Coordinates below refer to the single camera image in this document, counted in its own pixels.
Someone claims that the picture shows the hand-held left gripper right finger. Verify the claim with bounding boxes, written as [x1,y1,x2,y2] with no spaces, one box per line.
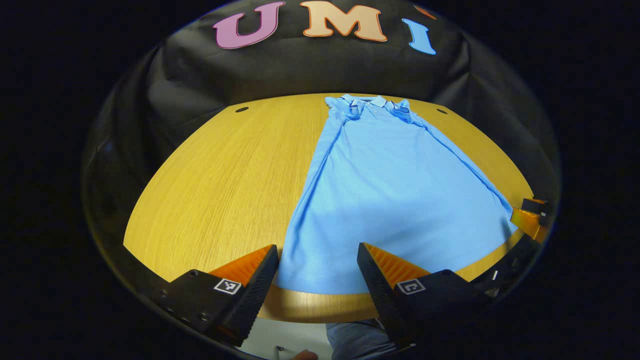
[356,242,494,351]

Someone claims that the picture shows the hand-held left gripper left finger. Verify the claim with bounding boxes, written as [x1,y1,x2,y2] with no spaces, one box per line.
[158,244,280,348]

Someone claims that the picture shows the light blue T-shirt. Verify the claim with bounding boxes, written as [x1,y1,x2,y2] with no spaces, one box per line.
[276,94,519,295]

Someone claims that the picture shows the black backdrop cloth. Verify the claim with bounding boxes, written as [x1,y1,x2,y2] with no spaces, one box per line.
[82,0,561,241]

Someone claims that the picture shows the person's grey trousers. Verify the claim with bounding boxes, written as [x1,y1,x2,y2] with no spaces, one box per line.
[325,318,401,360]

